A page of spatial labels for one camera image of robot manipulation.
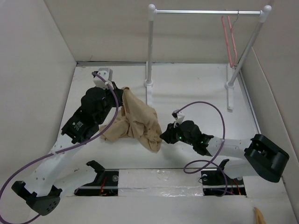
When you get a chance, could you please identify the tan object at edge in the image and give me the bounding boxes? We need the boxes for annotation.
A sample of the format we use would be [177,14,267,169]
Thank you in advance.
[254,207,266,224]

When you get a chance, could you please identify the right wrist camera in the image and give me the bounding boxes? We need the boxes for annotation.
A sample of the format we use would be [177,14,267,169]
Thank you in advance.
[172,110,185,126]

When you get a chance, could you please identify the white metal clothes rack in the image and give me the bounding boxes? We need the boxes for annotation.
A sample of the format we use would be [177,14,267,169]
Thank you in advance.
[144,3,273,110]

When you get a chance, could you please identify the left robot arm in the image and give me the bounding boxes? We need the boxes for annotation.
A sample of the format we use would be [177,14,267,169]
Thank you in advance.
[12,81,123,216]

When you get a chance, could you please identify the beige t shirt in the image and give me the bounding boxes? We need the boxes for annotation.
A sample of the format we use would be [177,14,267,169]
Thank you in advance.
[100,87,162,153]

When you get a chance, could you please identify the pink clothes hanger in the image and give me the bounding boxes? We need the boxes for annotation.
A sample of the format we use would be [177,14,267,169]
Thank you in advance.
[221,16,238,68]

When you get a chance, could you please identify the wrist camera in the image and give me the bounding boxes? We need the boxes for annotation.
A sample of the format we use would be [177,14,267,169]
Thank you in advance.
[92,68,113,89]
[172,110,185,126]

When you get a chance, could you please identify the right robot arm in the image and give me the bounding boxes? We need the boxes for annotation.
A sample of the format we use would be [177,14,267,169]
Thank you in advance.
[160,120,290,183]

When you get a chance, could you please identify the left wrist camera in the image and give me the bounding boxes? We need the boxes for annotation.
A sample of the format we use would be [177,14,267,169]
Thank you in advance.
[92,68,113,89]

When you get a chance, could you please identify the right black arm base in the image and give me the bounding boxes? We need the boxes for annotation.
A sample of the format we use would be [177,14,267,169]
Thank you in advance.
[199,159,247,196]

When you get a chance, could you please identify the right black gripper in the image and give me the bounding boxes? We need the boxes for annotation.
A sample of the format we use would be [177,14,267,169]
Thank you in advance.
[160,120,195,146]

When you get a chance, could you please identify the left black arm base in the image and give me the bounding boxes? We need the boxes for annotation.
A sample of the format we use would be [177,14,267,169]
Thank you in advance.
[74,161,119,196]

